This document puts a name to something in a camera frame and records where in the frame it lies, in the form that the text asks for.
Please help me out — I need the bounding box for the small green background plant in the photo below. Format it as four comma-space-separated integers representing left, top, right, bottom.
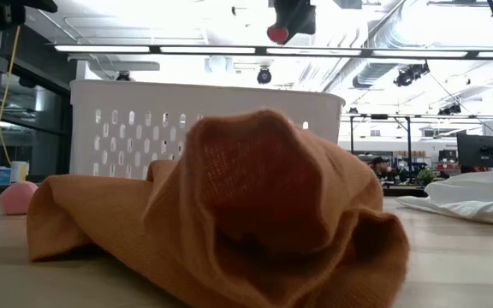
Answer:
417, 169, 436, 186

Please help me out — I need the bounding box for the black ceiling spotlight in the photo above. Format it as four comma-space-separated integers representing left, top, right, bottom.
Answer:
393, 61, 431, 88
437, 102, 462, 116

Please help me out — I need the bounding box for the black metal stand frame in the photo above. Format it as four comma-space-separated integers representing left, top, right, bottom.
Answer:
348, 113, 413, 172

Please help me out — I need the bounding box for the red toy cherry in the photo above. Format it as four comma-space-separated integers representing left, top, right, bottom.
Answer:
266, 24, 290, 45

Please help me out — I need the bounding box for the black computer monitor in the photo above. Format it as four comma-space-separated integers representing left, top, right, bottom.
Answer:
456, 133, 493, 169

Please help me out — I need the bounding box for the orange cloth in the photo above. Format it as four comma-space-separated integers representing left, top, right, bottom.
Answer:
26, 109, 411, 308

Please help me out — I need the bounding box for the white tub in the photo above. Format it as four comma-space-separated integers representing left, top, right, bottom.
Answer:
10, 160, 30, 183

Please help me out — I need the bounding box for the white perforated plastic basket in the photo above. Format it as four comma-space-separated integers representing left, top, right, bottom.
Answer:
68, 80, 346, 180

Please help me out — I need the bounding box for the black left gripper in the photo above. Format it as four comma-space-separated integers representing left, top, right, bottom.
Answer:
0, 0, 58, 32

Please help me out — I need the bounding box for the long ceiling light fixture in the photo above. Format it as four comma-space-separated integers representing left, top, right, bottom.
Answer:
53, 42, 493, 61

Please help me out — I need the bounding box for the person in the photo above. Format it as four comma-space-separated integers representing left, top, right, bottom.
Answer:
368, 156, 395, 183

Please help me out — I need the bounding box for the white folded cloth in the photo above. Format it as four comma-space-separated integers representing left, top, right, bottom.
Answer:
395, 170, 493, 231

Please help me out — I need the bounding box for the pink toy fruit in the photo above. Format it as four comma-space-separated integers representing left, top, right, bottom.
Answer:
0, 180, 39, 216

